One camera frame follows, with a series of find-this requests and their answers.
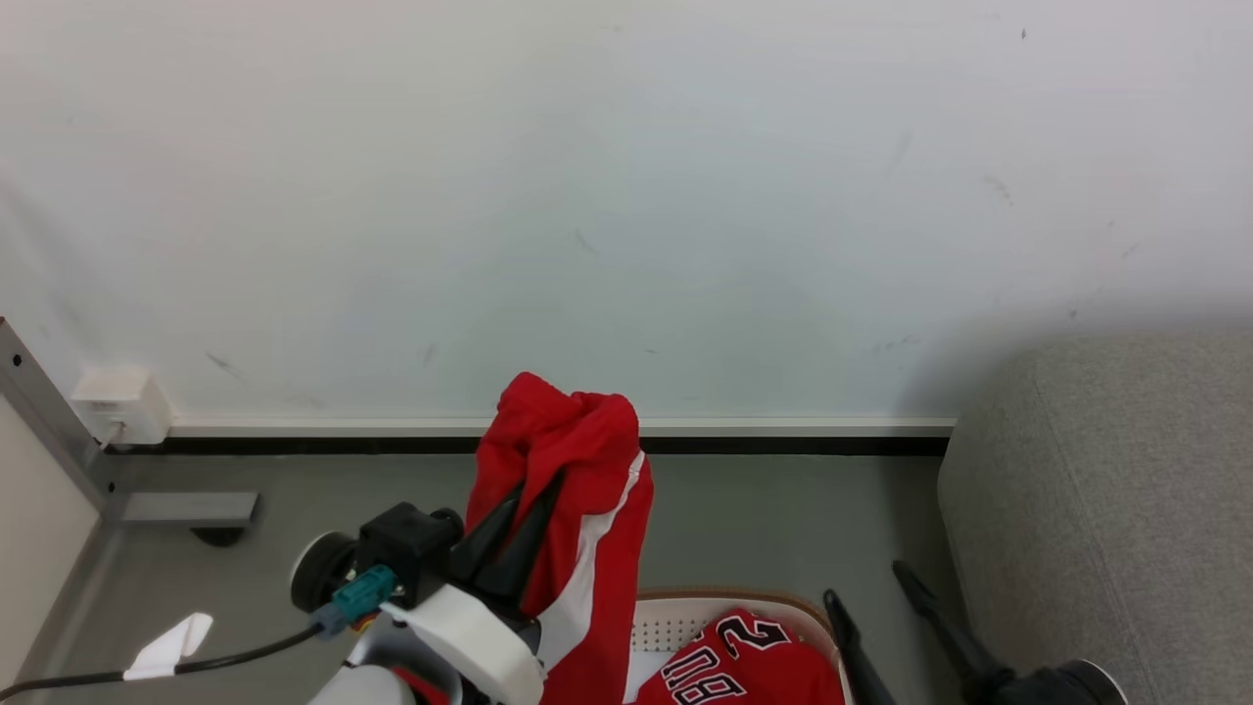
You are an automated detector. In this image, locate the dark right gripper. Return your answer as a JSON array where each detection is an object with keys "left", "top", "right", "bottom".
[{"left": 822, "top": 559, "right": 1129, "bottom": 705}]

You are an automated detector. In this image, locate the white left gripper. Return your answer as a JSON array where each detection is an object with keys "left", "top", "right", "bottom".
[{"left": 380, "top": 472, "right": 566, "bottom": 705}]

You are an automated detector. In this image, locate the red garment with white stripe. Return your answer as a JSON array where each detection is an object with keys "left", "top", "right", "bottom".
[{"left": 396, "top": 371, "right": 656, "bottom": 705}]

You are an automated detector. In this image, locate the white basket with brown rim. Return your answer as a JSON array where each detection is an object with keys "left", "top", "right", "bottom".
[{"left": 625, "top": 587, "right": 855, "bottom": 705}]

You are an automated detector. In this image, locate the red jersey with black numbers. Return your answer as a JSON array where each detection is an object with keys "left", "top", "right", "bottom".
[{"left": 634, "top": 608, "right": 847, "bottom": 705}]

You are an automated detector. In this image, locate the white and black baseboard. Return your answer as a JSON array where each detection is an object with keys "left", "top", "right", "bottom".
[{"left": 106, "top": 415, "right": 957, "bottom": 457}]

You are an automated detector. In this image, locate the grey fabric sofa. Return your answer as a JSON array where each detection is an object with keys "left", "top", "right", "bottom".
[{"left": 937, "top": 331, "right": 1253, "bottom": 705}]

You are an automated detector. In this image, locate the beige partition panel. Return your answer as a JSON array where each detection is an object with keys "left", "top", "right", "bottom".
[{"left": 0, "top": 395, "right": 106, "bottom": 686}]

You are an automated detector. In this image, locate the teal cable connector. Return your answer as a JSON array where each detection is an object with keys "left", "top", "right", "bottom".
[{"left": 310, "top": 564, "right": 399, "bottom": 636}]

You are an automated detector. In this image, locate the black cable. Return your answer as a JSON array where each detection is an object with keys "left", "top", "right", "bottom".
[{"left": 0, "top": 625, "right": 326, "bottom": 699}]

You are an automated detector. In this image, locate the white cable label tag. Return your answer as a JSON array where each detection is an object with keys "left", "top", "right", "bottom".
[{"left": 123, "top": 612, "right": 214, "bottom": 682}]

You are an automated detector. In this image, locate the white wall socket box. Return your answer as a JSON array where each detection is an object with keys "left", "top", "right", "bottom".
[{"left": 70, "top": 366, "right": 175, "bottom": 447}]

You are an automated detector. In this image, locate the grey metal frame with foot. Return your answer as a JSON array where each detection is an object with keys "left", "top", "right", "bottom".
[{"left": 0, "top": 317, "right": 261, "bottom": 705}]

